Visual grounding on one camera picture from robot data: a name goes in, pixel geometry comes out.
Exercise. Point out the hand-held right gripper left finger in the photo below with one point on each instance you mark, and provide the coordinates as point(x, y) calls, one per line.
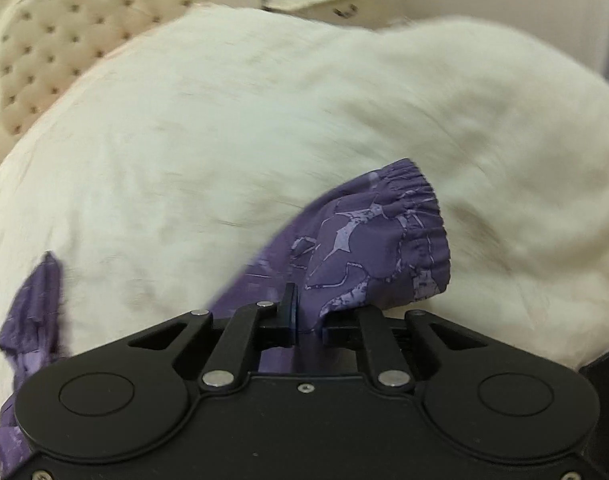
point(288, 312)

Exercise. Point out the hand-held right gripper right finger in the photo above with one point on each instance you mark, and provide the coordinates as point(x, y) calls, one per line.
point(342, 332)

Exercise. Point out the purple patterned garment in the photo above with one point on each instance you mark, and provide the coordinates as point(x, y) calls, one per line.
point(364, 240)

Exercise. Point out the white bed blanket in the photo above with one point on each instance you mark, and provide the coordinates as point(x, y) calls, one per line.
point(224, 130)

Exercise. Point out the cream nightstand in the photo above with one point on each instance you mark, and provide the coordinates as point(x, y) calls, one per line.
point(334, 4)

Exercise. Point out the cream tufted headboard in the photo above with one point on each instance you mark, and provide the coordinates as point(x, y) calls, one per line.
point(59, 25)

